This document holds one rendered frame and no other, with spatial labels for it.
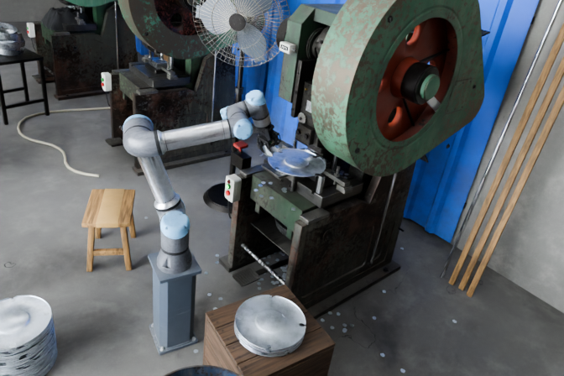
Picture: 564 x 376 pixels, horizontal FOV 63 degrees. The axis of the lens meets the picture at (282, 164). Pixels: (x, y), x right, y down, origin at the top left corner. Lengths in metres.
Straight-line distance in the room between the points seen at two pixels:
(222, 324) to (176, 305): 0.27
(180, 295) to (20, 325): 0.64
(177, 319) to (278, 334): 0.52
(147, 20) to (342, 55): 1.74
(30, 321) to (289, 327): 1.07
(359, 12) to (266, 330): 1.24
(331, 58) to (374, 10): 0.21
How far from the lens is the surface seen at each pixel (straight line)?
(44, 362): 2.33
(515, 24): 2.94
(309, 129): 2.18
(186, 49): 3.25
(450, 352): 2.66
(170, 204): 2.03
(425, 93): 1.84
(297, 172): 2.18
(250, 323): 1.95
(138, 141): 1.76
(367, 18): 1.61
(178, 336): 2.31
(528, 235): 3.16
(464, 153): 3.15
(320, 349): 1.96
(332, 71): 1.62
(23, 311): 2.30
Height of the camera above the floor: 1.81
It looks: 27 degrees down
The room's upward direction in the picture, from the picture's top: 8 degrees clockwise
